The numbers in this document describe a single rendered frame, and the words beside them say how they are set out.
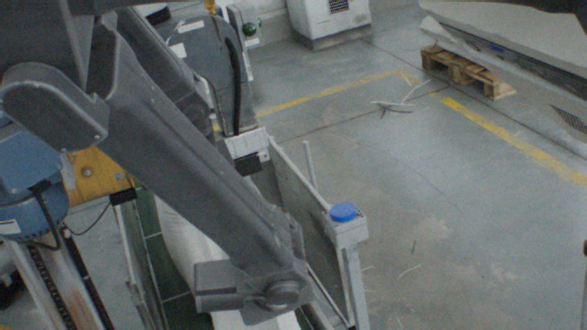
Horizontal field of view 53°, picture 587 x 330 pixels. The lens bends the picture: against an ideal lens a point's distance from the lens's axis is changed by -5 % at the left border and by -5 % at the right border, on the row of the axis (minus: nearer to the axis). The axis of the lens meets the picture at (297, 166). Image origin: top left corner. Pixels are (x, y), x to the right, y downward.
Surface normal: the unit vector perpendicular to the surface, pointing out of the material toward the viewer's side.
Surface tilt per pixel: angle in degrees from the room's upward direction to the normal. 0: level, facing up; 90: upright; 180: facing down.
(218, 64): 90
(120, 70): 79
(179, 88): 104
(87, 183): 90
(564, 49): 40
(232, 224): 118
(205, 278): 30
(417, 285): 0
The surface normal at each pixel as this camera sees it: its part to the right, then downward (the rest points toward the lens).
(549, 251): -0.18, -0.86
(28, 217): 0.47, 0.37
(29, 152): 0.70, 0.22
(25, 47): 0.11, 0.84
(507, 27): -0.73, -0.45
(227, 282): 0.00, -0.54
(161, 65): 0.26, 0.60
